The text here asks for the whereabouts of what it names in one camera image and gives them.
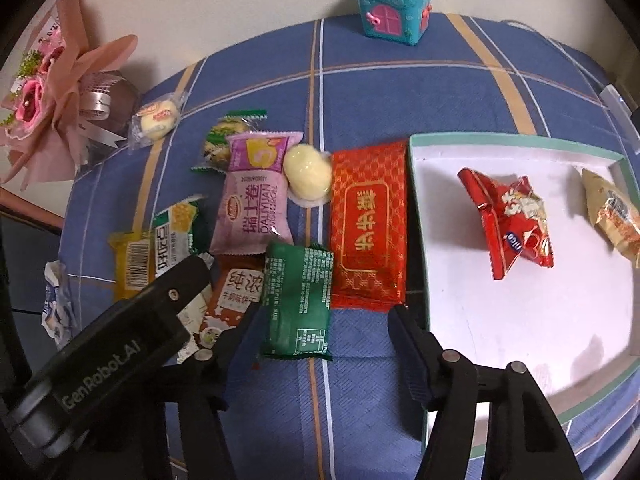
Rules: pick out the crinkled red snack packet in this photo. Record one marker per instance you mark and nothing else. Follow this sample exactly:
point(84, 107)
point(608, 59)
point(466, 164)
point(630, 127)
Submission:
point(515, 225)

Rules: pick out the dark green snack packet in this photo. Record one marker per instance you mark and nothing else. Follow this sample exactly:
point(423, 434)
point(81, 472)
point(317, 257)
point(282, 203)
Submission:
point(297, 305)

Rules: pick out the beige snack packet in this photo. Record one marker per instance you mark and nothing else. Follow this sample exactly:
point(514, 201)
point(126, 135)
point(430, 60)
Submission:
point(615, 210)

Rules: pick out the red white packet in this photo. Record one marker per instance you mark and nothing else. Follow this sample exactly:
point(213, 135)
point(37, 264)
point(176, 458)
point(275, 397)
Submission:
point(235, 295)

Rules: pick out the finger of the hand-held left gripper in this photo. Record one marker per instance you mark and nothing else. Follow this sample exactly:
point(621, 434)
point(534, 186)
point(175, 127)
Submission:
point(182, 282)

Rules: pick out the round pastry in clear wrapper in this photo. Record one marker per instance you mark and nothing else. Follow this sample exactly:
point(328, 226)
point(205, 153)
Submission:
point(157, 119)

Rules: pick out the white box tray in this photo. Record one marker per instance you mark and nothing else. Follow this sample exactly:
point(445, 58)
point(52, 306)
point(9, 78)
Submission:
point(475, 310)

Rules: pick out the pink flower bouquet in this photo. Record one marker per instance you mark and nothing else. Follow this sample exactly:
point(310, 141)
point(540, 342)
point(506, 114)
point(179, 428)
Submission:
point(65, 95)

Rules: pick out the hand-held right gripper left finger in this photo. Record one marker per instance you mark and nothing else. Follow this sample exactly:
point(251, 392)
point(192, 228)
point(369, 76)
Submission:
point(235, 341)

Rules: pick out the pink snack packet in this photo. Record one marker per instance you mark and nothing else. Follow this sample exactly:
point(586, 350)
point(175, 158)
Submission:
point(252, 200)

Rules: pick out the green-wrapped cookie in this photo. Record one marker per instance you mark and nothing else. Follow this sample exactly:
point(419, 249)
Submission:
point(215, 147)

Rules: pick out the flat red snack packet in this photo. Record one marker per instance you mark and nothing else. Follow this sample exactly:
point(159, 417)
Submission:
point(370, 230)

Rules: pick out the yellow snack packet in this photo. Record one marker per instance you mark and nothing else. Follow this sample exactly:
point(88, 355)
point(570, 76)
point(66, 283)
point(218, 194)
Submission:
point(125, 270)

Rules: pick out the green and white snack packet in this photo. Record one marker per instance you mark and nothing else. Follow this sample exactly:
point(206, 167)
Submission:
point(175, 225)

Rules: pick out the cream round candy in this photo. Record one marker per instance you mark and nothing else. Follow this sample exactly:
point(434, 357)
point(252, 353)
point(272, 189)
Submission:
point(307, 175)

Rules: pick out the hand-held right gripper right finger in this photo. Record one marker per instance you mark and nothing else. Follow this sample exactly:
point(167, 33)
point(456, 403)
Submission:
point(407, 345)

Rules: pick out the blue plaid blanket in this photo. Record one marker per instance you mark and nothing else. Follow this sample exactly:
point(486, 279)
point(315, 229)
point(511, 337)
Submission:
point(350, 85)

